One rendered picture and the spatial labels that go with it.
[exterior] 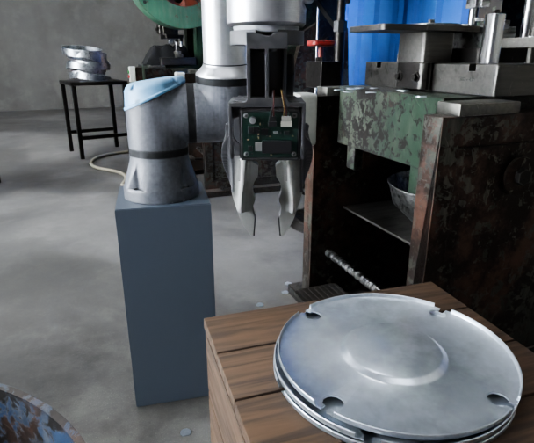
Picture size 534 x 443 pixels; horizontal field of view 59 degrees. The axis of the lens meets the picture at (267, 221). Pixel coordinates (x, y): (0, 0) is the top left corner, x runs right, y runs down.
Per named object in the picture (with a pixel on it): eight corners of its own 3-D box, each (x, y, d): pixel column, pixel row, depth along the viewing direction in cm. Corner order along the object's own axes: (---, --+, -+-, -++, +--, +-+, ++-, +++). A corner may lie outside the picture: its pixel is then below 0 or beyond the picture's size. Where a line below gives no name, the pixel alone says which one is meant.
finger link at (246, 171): (223, 247, 49) (231, 160, 46) (227, 228, 55) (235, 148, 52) (253, 250, 49) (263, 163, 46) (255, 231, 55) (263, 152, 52)
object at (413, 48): (378, 91, 97) (384, 20, 93) (344, 87, 109) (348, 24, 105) (474, 89, 106) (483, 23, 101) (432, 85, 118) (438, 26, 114)
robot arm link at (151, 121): (130, 141, 99) (124, 74, 95) (195, 140, 102) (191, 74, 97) (124, 153, 88) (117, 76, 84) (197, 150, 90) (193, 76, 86)
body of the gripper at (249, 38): (226, 166, 45) (222, 28, 41) (232, 149, 53) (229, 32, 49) (307, 166, 45) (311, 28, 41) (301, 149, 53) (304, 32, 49)
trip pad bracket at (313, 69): (319, 131, 132) (321, 57, 126) (304, 127, 141) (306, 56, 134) (338, 130, 134) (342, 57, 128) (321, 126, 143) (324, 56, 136)
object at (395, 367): (459, 495, 40) (460, 488, 40) (230, 355, 59) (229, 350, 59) (552, 350, 60) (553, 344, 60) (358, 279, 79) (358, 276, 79)
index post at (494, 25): (488, 63, 90) (496, 9, 87) (477, 63, 93) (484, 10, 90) (500, 63, 91) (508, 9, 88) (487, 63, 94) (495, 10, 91)
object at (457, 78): (494, 98, 89) (499, 64, 87) (364, 84, 128) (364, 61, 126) (603, 93, 99) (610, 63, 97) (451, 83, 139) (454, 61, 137)
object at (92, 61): (80, 159, 347) (65, 44, 321) (67, 149, 382) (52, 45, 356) (133, 154, 368) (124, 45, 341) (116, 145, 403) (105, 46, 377)
